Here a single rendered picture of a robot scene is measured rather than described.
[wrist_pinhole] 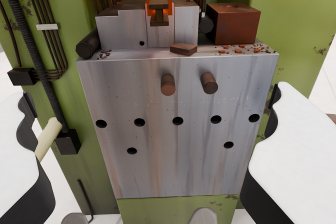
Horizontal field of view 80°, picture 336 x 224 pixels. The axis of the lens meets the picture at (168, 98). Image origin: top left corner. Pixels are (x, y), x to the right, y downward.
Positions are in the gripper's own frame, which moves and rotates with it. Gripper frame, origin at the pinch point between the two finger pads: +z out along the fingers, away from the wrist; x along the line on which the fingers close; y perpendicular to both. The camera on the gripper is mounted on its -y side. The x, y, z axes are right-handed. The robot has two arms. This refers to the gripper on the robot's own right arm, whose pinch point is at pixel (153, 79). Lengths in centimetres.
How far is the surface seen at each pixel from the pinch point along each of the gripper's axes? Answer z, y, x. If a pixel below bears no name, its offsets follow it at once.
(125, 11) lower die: 30.7, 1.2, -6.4
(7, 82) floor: 198, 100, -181
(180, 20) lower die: 30.6, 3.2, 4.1
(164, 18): 22.3, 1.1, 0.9
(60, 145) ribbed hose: 40, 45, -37
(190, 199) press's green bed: 25, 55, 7
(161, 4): 20.3, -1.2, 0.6
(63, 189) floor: 60, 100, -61
